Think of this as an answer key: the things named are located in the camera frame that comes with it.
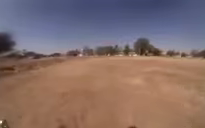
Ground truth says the bare brown dirt ground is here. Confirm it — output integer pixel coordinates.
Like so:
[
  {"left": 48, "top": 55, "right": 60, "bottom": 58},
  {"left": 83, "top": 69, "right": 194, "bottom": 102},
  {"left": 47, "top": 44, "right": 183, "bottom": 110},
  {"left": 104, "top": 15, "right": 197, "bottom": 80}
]
[{"left": 0, "top": 55, "right": 205, "bottom": 128}]

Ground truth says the row of trees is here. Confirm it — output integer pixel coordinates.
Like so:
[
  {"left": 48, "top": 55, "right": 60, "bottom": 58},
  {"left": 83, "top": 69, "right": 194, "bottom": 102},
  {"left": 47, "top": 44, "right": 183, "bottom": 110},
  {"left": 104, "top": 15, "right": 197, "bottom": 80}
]
[{"left": 9, "top": 37, "right": 205, "bottom": 60}]

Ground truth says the large dark tree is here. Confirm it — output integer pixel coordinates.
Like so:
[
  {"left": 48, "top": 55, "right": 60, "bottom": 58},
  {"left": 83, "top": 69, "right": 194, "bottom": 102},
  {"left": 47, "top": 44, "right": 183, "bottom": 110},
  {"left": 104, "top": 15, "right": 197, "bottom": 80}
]
[{"left": 0, "top": 31, "right": 17, "bottom": 56}]

